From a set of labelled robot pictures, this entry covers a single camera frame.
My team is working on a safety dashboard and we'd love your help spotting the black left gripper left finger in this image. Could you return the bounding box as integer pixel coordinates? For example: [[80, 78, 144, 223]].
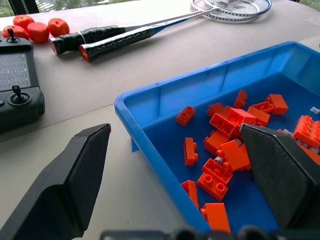
[[0, 123, 112, 240]]

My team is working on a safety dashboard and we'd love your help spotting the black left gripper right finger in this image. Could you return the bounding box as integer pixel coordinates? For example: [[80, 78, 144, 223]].
[[239, 123, 320, 230]]

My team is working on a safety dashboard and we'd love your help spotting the orange-red plastic building brick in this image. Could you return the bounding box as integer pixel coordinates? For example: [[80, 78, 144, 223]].
[[292, 114, 320, 148]]

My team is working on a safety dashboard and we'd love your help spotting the black remote controller with joysticks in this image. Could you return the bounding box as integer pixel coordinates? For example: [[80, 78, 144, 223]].
[[0, 28, 46, 133]]

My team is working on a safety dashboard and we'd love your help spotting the blue plastic tray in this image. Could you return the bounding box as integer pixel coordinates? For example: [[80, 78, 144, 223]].
[[114, 41, 320, 235]]

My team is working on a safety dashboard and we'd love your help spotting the badminton racket with black grip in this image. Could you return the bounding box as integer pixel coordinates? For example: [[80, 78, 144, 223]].
[[49, 0, 261, 56]]

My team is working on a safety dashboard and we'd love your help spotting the blue badminton racket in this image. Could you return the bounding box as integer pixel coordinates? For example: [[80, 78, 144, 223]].
[[79, 0, 273, 63]]

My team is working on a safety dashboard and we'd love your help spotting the black metal frame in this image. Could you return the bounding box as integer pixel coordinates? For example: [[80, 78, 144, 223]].
[[8, 0, 40, 16]]

